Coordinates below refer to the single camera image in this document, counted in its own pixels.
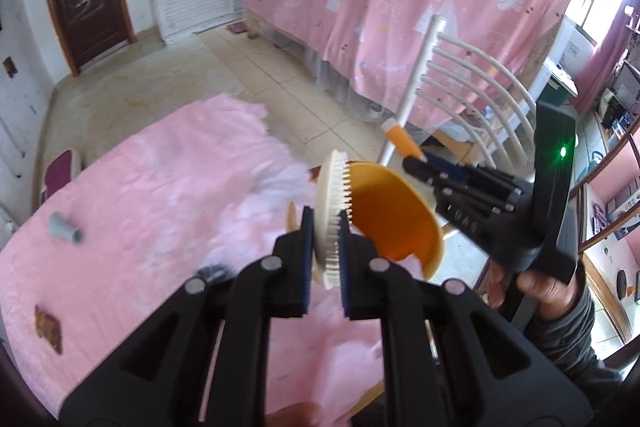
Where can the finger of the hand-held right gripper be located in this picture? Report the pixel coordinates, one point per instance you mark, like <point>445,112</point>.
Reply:
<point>450,192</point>
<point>450,167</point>

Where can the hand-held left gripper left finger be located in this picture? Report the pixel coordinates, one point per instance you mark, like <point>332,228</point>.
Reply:
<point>306,257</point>

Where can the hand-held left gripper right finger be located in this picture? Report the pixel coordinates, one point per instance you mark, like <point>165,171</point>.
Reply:
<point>345,267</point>

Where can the orange tube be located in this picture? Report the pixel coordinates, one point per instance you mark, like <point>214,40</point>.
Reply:
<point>402,139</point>

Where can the yellow plastic bowl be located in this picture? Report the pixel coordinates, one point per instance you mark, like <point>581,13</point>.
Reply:
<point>395,217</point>

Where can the beige round hairbrush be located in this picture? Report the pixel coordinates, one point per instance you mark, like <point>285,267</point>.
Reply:
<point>330,197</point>

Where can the person's right forearm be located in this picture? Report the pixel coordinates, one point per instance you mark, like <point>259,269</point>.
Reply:
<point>580,342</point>

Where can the person's right hand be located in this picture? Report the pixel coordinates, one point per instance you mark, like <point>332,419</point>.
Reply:
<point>547,292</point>

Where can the person's left hand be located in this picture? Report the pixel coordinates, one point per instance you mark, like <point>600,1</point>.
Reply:
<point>295,416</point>

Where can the wooden shelf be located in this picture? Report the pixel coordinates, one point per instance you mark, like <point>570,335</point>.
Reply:
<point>600,257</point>

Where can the black spiky ball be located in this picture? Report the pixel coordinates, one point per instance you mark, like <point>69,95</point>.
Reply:
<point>212,273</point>

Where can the white slatted chair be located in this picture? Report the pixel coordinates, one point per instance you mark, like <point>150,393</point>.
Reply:
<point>425,57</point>

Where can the pink window curtain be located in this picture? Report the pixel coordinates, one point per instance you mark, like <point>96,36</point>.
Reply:
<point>605,72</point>

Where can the pink tablecloth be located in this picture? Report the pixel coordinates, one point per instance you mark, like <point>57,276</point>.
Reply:
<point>175,187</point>

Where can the small dark doormat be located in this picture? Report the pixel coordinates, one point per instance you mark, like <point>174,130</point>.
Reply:
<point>237,27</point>

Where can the grey plastic tube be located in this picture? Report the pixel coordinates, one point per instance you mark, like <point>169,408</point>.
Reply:
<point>65,229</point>

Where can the brown wrapper piece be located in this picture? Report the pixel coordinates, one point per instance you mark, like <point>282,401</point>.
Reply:
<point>48,327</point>

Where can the brown wall box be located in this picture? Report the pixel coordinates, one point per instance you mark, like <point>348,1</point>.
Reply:
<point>9,67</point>

